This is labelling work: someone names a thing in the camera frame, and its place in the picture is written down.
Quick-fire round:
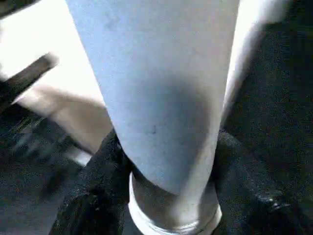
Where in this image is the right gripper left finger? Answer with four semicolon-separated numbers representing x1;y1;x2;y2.
48;128;135;235

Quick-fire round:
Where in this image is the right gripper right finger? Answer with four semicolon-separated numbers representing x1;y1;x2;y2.
209;129;313;235

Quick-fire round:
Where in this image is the white plastic table leg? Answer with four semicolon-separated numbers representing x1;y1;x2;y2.
65;0;242;235
219;0;290;129

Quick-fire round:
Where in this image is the white plastic table top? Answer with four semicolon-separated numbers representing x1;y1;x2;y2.
0;0;114;155

